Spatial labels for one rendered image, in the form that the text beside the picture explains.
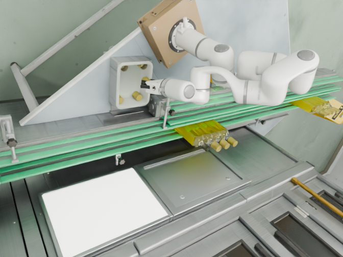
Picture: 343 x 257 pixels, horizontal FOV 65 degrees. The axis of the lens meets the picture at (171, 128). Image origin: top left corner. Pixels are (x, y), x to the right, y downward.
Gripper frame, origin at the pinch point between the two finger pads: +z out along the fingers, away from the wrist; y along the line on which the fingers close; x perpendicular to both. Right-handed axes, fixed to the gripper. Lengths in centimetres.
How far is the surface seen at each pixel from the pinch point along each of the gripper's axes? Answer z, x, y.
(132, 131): 5.8, -22.2, -6.8
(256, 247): -50, -60, 15
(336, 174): 160, -306, 600
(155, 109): 8.6, -14.8, 8.0
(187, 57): 15.4, 8.6, 33.4
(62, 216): -10, -43, -45
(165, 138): 6.2, -29.9, 11.2
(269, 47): 15, 11, 102
